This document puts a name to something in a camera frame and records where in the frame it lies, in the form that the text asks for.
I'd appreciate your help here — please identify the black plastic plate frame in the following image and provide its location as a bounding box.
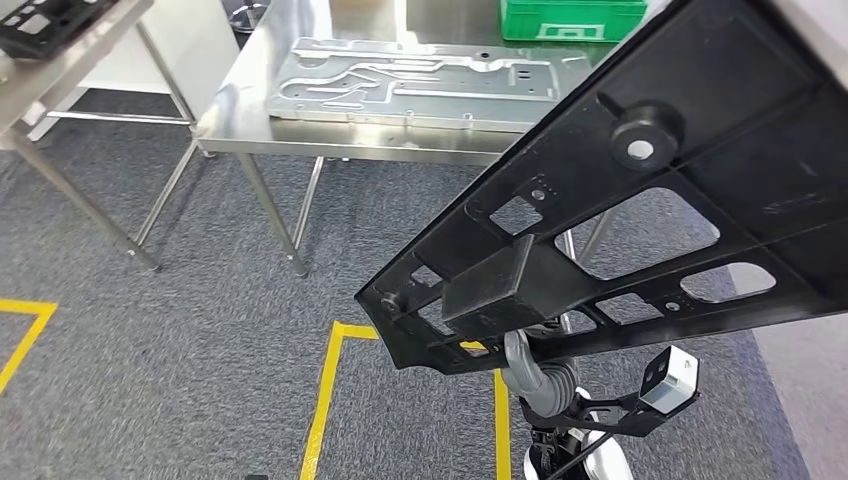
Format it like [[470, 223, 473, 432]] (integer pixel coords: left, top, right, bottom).
[[354, 0, 848, 378], [0, 0, 121, 61]]

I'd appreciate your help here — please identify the stainless steel workbench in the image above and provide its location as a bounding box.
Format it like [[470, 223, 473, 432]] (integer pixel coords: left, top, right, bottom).
[[192, 0, 674, 278]]

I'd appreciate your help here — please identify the silver stamped metal panel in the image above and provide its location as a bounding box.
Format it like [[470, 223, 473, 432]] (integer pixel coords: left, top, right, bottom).
[[266, 36, 594, 134]]

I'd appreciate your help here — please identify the green plastic crate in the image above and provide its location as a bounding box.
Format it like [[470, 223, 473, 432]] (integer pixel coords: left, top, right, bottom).
[[498, 0, 649, 44]]

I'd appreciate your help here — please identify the stainless steel table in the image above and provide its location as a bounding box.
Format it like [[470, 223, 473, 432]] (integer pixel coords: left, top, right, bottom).
[[0, 0, 200, 273]]

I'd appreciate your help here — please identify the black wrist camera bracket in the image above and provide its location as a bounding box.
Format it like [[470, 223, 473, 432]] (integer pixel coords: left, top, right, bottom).
[[519, 390, 697, 440]]

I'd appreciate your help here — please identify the black cable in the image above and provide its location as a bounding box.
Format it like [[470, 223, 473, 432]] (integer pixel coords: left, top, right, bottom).
[[546, 433, 598, 480]]

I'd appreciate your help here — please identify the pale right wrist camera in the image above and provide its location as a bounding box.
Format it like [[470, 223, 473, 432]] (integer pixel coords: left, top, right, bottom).
[[637, 344, 702, 417]]

